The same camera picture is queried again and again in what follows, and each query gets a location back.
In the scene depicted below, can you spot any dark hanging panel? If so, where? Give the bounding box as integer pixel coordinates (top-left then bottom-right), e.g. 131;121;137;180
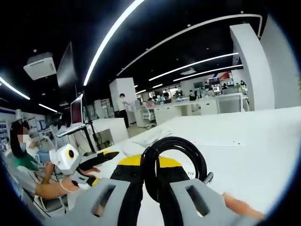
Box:
57;41;79;89

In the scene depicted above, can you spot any white desk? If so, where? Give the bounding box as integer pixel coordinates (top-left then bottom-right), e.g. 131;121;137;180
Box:
77;106;301;226

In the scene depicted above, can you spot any long ceiling light strip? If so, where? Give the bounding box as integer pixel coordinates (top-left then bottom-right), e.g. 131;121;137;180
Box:
83;0;147;87

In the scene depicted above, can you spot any white office workstation row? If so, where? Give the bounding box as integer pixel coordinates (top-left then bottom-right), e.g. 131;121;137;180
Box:
152;92;250;126

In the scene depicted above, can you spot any person's right hand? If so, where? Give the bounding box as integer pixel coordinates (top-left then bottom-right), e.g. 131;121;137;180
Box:
222;192;266;220

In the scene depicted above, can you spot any black monitor stand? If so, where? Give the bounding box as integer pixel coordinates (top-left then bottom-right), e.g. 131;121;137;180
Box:
55;103;98;158

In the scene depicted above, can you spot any black charger cable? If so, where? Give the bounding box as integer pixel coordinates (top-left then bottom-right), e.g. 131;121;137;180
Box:
140;136;214;203

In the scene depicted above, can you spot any white power strip cable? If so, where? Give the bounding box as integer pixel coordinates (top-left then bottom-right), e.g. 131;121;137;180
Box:
130;128;174;148

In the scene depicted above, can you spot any white ceiling air conditioner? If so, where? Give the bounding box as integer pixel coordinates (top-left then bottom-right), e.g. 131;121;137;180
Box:
23;52;58;81

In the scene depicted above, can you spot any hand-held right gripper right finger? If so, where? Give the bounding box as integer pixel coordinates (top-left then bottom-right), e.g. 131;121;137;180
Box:
158;155;261;226

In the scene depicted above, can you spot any white office chair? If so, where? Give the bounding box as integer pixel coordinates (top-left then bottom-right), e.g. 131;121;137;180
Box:
140;104;157;129

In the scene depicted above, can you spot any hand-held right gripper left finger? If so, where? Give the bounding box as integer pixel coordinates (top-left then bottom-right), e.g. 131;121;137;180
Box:
44;153;144;226

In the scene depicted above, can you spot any monitor with reddish screen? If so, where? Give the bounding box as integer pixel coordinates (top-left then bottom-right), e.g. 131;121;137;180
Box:
70;93;85;126

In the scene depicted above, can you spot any white wristband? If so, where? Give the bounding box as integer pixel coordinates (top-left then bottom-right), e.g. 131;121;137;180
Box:
60;179;71;194

